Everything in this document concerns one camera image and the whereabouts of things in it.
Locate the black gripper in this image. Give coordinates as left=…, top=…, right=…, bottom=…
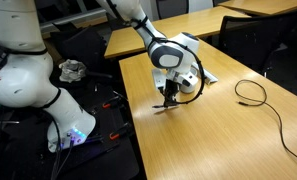
left=163, top=78, right=181, bottom=108

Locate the black pen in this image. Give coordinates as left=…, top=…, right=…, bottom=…
left=152, top=103, right=180, bottom=110

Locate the white ceramic mug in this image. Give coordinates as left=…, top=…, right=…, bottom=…
left=178, top=74, right=200, bottom=95

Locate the white rectangular box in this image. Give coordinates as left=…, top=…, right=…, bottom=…
left=191, top=63, right=219, bottom=85

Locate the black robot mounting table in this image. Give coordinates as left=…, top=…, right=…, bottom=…
left=0, top=83, right=141, bottom=180

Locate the black mesh office chair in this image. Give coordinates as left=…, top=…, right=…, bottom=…
left=217, top=7, right=297, bottom=76

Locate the crumpled grey cloth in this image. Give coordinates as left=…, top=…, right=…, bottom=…
left=58, top=59, right=88, bottom=84

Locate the white window ledge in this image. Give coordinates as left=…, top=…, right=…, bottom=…
left=39, top=7, right=108, bottom=34

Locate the grey metal rod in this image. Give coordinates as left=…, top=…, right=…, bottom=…
left=0, top=119, right=21, bottom=125

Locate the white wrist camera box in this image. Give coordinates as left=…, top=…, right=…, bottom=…
left=151, top=68, right=168, bottom=91

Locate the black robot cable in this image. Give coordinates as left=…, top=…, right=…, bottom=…
left=105, top=0, right=206, bottom=105

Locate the orange handled clamp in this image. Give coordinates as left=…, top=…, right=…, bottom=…
left=101, top=95, right=127, bottom=110
left=108, top=122, right=133, bottom=141

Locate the black cylindrical handle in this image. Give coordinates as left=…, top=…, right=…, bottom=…
left=85, top=70, right=114, bottom=80

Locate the thin black cable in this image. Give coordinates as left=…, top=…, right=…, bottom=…
left=234, top=79, right=297, bottom=168

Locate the black base cable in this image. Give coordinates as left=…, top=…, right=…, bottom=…
left=49, top=113, right=63, bottom=180

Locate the grey plug cable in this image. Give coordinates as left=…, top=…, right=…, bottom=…
left=56, top=136, right=75, bottom=180

